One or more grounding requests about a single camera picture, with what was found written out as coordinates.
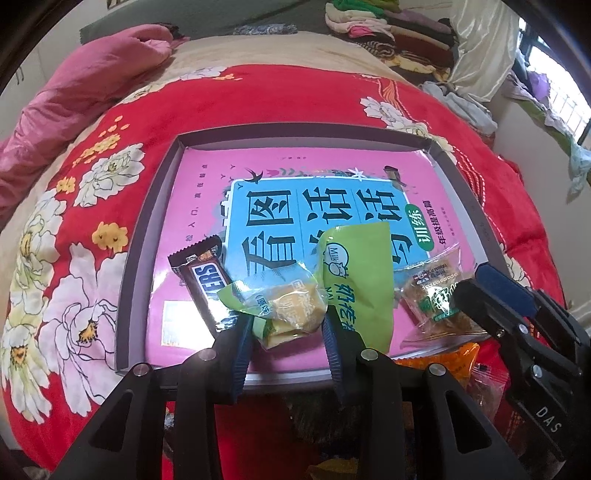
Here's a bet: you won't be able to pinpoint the red floral blanket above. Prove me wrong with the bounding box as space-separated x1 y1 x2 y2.
0 65 568 480

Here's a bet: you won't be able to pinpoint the clear pastry packet green label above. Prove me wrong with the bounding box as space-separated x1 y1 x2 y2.
394 242 490 354

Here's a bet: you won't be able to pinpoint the dark shallow cardboard box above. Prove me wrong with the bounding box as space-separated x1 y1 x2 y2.
113 122 502 393

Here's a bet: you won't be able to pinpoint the light green snack packet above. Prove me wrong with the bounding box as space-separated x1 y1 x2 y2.
318 220 395 356

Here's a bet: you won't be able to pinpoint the white wardrobe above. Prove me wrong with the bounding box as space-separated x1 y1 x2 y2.
0 41 51 107

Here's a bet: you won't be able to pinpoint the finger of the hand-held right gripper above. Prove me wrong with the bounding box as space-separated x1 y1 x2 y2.
475 263 591 344
450 279 585 384

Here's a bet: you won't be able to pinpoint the orange cracker packet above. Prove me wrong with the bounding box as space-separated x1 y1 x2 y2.
394 342 481 393

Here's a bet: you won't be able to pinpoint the blue patterned cloth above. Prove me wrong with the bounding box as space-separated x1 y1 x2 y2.
233 23 298 37

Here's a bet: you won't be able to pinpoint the light blue clothes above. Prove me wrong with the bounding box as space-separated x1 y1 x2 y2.
420 80 499 134

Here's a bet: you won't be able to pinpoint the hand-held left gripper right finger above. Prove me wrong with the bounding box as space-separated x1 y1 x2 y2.
322 316 522 480

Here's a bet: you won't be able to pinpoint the pink quilt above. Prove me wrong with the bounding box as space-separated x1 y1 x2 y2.
0 25 178 222

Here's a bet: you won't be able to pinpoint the barred window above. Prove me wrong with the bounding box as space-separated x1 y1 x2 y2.
522 18 591 144

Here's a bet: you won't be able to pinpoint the brown chocolate bar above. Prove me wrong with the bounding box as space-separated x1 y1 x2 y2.
167 235 238 335

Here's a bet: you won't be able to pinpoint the clear plastic candy packet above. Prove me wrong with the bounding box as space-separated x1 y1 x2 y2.
466 364 509 425

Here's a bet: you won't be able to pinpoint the white satin curtain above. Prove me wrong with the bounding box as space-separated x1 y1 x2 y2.
445 0 520 102

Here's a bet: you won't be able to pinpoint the grey padded headboard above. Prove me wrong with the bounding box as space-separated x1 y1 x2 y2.
78 0 333 44

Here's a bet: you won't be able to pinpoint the stack of folded clothes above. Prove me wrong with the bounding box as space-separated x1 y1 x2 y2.
323 0 458 75

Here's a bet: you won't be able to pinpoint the mixed laundry pile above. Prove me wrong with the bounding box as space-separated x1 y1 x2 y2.
501 60 591 195

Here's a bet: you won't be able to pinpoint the pink book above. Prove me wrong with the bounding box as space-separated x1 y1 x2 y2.
148 145 490 370

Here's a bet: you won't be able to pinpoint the yellow cake packet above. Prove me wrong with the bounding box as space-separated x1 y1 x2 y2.
217 261 331 352

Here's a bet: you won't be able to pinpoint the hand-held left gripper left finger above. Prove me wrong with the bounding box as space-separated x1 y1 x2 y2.
53 316 257 480

